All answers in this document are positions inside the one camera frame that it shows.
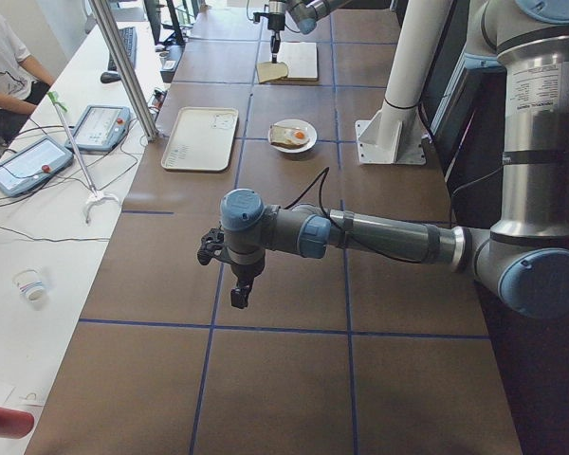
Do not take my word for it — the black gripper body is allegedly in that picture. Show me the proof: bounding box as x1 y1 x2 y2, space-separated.
267 12 285 33
230 259 265 287

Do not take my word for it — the bread slice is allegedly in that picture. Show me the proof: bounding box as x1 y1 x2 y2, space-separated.
269 125 294 149
256 62 288 83

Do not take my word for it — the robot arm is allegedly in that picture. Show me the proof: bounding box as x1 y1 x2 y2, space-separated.
253 0 349 64
197 1 569 319

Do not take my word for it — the bread slice on plate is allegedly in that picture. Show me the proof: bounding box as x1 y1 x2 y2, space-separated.
269 125 294 149

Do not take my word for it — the wooden cutting board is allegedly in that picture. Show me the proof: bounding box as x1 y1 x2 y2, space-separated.
278 42 319 82

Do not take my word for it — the fried egg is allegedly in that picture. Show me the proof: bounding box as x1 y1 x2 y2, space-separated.
284 128 309 148

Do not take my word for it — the cream bear tray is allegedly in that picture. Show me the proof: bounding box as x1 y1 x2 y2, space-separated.
160 107 239 173

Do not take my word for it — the black keyboard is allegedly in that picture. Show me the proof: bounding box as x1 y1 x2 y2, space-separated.
119 27 138 67

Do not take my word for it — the reacher grabber tool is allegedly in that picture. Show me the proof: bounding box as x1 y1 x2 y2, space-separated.
47 91 121 225

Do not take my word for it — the black computer mouse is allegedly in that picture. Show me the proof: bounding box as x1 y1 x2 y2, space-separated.
100 71 121 84

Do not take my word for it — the far teach pendant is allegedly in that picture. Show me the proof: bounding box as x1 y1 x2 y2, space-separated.
71 105 131 155

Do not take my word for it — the teach pendant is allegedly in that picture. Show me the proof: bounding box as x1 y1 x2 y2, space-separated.
71 105 131 155
0 136 74 197

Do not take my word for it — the black monitor screen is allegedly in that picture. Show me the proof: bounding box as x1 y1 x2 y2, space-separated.
422 1 505 201

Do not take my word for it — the white desk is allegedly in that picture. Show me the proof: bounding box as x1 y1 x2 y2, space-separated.
0 21 191 455

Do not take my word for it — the paper cup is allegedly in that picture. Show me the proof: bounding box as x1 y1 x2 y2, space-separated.
12 268 47 303

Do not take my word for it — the near teach pendant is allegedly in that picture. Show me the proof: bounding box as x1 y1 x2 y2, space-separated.
0 136 74 197

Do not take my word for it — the seated person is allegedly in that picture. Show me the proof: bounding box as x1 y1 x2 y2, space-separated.
0 14 55 143

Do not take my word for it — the red cylinder object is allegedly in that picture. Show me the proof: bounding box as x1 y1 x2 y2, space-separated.
0 407 35 439

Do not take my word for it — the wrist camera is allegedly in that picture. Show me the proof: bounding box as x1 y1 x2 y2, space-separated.
196 227 229 265

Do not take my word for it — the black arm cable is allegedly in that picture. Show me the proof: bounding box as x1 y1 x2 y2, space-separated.
284 166 428 263

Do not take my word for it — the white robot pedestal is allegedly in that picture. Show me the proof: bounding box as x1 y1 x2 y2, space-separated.
355 0 452 165

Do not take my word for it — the aluminium frame post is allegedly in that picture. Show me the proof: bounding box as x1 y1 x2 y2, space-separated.
89 0 158 143

